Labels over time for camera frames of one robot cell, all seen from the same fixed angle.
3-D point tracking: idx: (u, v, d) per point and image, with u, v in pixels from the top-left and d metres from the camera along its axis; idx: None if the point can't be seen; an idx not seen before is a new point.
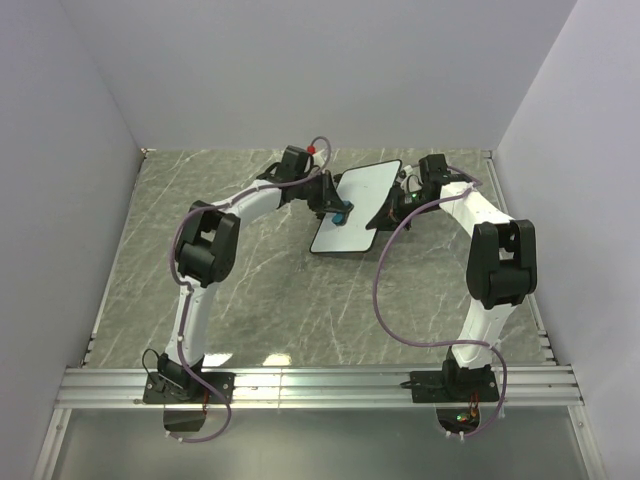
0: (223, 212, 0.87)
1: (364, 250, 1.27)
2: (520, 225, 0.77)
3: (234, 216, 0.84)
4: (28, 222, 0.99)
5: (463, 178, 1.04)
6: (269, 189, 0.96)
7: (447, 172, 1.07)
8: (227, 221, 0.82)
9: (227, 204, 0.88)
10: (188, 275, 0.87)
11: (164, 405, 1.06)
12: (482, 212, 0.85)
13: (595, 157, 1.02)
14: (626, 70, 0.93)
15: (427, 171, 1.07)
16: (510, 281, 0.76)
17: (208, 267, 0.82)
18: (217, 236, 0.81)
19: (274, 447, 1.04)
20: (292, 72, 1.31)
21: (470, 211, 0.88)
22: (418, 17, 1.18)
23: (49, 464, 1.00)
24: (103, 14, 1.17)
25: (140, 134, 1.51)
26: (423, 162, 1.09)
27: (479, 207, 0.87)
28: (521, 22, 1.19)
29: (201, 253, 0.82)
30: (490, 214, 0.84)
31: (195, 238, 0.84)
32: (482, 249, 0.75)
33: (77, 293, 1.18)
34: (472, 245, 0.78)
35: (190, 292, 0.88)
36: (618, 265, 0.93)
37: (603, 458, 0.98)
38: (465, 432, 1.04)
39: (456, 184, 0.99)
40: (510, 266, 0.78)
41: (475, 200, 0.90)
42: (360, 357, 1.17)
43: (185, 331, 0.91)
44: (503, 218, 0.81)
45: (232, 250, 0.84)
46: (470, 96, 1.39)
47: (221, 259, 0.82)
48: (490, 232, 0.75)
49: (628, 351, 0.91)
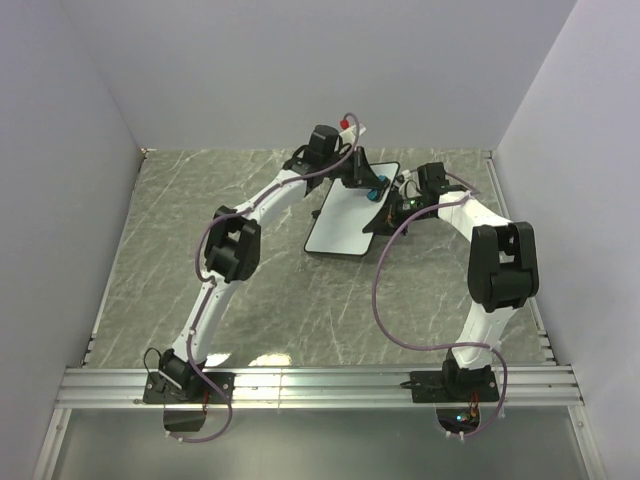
0: (246, 217, 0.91)
1: (361, 254, 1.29)
2: (519, 226, 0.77)
3: (255, 223, 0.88)
4: (29, 221, 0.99)
5: (461, 188, 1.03)
6: (292, 183, 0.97)
7: (446, 180, 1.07)
8: (249, 228, 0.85)
9: (250, 208, 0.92)
10: (213, 271, 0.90)
11: (164, 405, 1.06)
12: (479, 217, 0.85)
13: (595, 159, 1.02)
14: (625, 70, 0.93)
15: (426, 180, 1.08)
16: (511, 282, 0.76)
17: (233, 270, 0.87)
18: (241, 242, 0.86)
19: (274, 447, 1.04)
20: (293, 73, 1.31)
21: (468, 216, 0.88)
22: (418, 16, 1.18)
23: (49, 464, 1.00)
24: (103, 15, 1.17)
25: (140, 134, 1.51)
26: (423, 169, 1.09)
27: (477, 212, 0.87)
28: (521, 22, 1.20)
29: (226, 255, 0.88)
30: (488, 218, 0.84)
31: (221, 240, 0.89)
32: (482, 249, 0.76)
33: (76, 293, 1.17)
34: (472, 248, 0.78)
35: (211, 287, 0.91)
36: (619, 266, 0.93)
37: (603, 457, 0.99)
38: (465, 432, 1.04)
39: (454, 192, 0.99)
40: (513, 268, 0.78)
41: (472, 205, 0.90)
42: (360, 357, 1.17)
43: (197, 326, 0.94)
44: (501, 222, 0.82)
45: (254, 254, 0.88)
46: (469, 97, 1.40)
47: (246, 262, 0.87)
48: (494, 231, 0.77)
49: (628, 352, 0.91)
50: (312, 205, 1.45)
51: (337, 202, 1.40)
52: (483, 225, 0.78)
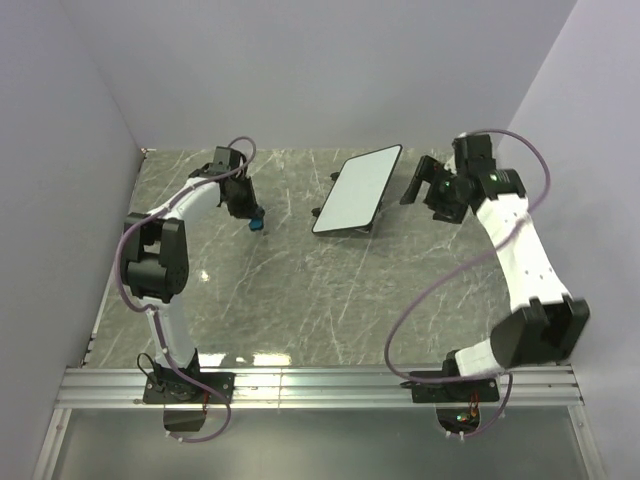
0: (163, 218, 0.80)
1: (362, 226, 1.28)
2: (574, 310, 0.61)
3: (178, 220, 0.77)
4: (28, 221, 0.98)
5: (514, 185, 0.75)
6: (205, 186, 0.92)
7: (489, 164, 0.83)
8: (170, 226, 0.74)
9: (166, 209, 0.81)
10: (146, 296, 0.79)
11: (164, 405, 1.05)
12: (532, 272, 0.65)
13: (596, 158, 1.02)
14: (626, 67, 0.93)
15: (466, 158, 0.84)
16: (541, 357, 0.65)
17: (163, 281, 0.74)
18: (164, 246, 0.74)
19: (273, 447, 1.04)
20: (293, 73, 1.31)
21: (517, 266, 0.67)
22: (418, 18, 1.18)
23: (49, 464, 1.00)
24: (102, 14, 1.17)
25: (140, 134, 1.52)
26: (465, 147, 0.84)
27: (532, 266, 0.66)
28: (522, 24, 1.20)
29: (150, 268, 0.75)
30: (542, 279, 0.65)
31: (138, 254, 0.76)
32: (523, 333, 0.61)
33: (76, 293, 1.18)
34: (511, 320, 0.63)
35: (156, 311, 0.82)
36: (620, 266, 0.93)
37: (603, 458, 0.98)
38: (465, 432, 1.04)
39: (512, 209, 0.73)
40: (547, 341, 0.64)
41: (526, 245, 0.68)
42: (360, 357, 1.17)
43: (167, 342, 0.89)
44: (555, 291, 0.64)
45: (181, 256, 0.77)
46: (469, 97, 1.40)
47: (176, 266, 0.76)
48: (542, 309, 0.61)
49: (628, 352, 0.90)
50: (312, 205, 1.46)
51: (346, 182, 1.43)
52: (534, 303, 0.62)
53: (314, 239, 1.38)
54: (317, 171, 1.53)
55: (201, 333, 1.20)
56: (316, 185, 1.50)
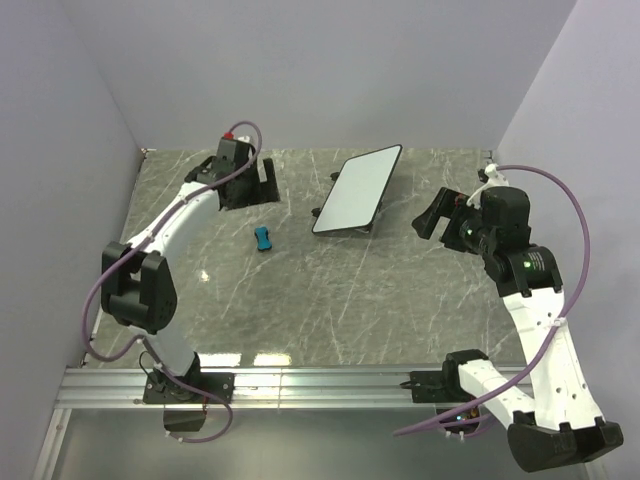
0: (145, 249, 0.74)
1: (366, 223, 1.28)
2: (608, 441, 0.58)
3: (158, 255, 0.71)
4: (28, 221, 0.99)
5: (549, 279, 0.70)
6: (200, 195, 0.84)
7: (522, 234, 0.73)
8: (149, 265, 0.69)
9: (147, 236, 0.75)
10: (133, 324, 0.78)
11: (164, 405, 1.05)
12: (564, 391, 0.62)
13: (596, 159, 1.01)
14: (625, 68, 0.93)
15: (500, 229, 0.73)
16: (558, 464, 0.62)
17: (146, 317, 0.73)
18: (144, 284, 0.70)
19: (273, 447, 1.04)
20: (293, 74, 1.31)
21: (549, 384, 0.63)
22: (417, 19, 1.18)
23: (50, 464, 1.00)
24: (102, 15, 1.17)
25: (140, 134, 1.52)
26: (501, 213, 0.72)
27: (566, 386, 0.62)
28: (522, 25, 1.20)
29: (132, 303, 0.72)
30: (575, 403, 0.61)
31: (119, 288, 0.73)
32: (545, 455, 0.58)
33: (76, 293, 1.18)
34: (535, 435, 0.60)
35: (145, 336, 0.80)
36: (620, 267, 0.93)
37: (603, 458, 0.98)
38: (465, 432, 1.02)
39: (545, 305, 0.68)
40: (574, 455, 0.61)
41: (558, 356, 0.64)
42: (360, 357, 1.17)
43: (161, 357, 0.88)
44: (588, 414, 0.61)
45: (164, 291, 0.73)
46: (469, 98, 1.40)
47: (158, 304, 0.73)
48: (574, 436, 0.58)
49: (629, 352, 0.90)
50: (312, 205, 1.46)
51: (345, 183, 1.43)
52: (564, 429, 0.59)
53: (314, 239, 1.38)
54: (317, 171, 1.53)
55: (201, 333, 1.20)
56: (316, 184, 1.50)
